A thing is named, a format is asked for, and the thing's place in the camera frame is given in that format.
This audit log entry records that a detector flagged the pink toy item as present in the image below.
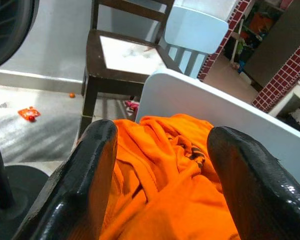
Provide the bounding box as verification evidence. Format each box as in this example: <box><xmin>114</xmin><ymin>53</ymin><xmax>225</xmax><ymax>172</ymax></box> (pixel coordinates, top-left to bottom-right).
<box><xmin>124</xmin><ymin>99</ymin><xmax>141</xmax><ymax>111</ymax></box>

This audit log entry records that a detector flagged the black standing fan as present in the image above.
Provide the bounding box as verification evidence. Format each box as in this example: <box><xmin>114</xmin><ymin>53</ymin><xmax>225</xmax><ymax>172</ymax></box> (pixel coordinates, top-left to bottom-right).
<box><xmin>0</xmin><ymin>0</ymin><xmax>51</xmax><ymax>240</ymax></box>

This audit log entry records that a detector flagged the dark wooden chair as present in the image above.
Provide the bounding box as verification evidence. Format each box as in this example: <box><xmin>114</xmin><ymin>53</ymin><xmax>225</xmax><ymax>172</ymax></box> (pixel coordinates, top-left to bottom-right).
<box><xmin>78</xmin><ymin>0</ymin><xmax>184</xmax><ymax>141</ymax></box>

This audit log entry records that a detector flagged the orange garment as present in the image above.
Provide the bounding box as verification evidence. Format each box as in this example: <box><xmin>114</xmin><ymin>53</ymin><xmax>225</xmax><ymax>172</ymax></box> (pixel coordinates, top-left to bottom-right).
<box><xmin>99</xmin><ymin>113</ymin><xmax>241</xmax><ymax>240</ymax></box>

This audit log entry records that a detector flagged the orange snack packet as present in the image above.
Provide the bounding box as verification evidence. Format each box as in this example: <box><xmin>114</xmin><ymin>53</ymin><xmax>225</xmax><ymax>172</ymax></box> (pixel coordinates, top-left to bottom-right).
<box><xmin>17</xmin><ymin>106</ymin><xmax>42</xmax><ymax>123</ymax></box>

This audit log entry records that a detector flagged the cluttered toy shelf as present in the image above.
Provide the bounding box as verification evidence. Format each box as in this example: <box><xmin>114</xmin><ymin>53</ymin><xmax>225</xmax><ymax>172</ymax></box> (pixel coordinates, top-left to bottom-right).
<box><xmin>228</xmin><ymin>0</ymin><xmax>295</xmax><ymax>75</ymax></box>

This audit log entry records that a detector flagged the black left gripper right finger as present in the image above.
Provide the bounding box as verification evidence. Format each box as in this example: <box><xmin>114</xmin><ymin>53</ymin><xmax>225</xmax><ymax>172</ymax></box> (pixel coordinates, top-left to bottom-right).
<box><xmin>206</xmin><ymin>126</ymin><xmax>300</xmax><ymax>240</ymax></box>

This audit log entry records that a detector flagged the red tiled pillar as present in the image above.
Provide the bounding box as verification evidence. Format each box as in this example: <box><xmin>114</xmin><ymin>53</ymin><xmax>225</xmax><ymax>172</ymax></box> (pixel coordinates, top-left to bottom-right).
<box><xmin>251</xmin><ymin>34</ymin><xmax>300</xmax><ymax>114</ymax></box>
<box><xmin>197</xmin><ymin>0</ymin><xmax>252</xmax><ymax>81</ymax></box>

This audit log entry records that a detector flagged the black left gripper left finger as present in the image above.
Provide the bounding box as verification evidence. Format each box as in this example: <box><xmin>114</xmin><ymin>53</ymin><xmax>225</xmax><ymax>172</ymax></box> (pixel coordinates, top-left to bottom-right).
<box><xmin>12</xmin><ymin>119</ymin><xmax>119</xmax><ymax>240</ymax></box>

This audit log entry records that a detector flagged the small white side table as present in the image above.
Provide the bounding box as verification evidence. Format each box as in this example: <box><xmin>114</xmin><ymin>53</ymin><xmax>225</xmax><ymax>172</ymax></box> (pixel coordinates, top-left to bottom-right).
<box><xmin>268</xmin><ymin>81</ymin><xmax>300</xmax><ymax>137</ymax></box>

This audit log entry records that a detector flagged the light blue plastic chair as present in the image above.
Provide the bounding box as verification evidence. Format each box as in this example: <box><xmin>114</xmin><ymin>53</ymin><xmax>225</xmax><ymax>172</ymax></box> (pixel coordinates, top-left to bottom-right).
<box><xmin>163</xmin><ymin>4</ymin><xmax>230</xmax><ymax>79</ymax></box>

